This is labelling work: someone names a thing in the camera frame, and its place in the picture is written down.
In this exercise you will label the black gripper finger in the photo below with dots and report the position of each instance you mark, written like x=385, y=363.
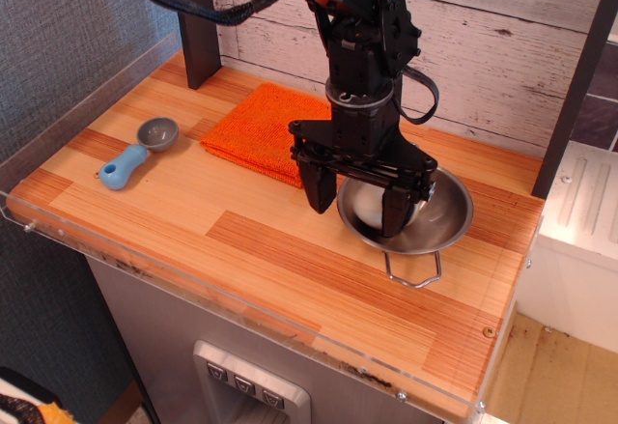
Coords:
x=397, y=210
x=319, y=182

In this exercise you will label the dark right support post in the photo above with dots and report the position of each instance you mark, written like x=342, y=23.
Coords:
x=589, y=58

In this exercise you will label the yellow black object at corner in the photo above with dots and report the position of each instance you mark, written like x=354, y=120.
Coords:
x=24, y=411

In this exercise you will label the dark left support post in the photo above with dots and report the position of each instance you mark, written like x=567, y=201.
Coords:
x=200, y=47

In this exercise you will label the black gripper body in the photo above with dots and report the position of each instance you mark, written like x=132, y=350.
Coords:
x=362, y=140

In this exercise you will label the white rice ball toy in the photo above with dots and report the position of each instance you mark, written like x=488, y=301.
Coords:
x=367, y=205

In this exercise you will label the white appliance at right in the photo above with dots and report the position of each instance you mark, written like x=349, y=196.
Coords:
x=569, y=281

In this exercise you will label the clear acrylic table guard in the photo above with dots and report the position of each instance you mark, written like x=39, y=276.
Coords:
x=242, y=262

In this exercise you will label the dark support post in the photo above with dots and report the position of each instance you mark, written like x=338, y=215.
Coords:
x=589, y=58
x=200, y=47

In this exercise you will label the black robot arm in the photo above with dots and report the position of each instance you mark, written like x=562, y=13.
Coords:
x=369, y=44

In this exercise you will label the folded orange cloth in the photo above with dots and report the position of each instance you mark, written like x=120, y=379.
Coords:
x=255, y=134

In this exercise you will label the steel pot with handles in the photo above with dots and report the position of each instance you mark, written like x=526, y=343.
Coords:
x=435, y=224

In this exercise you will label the grey toy fridge dispenser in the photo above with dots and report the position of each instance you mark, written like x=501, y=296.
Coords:
x=237, y=391

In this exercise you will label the blue grey ice cream scoop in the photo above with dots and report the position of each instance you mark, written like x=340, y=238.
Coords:
x=154, y=136

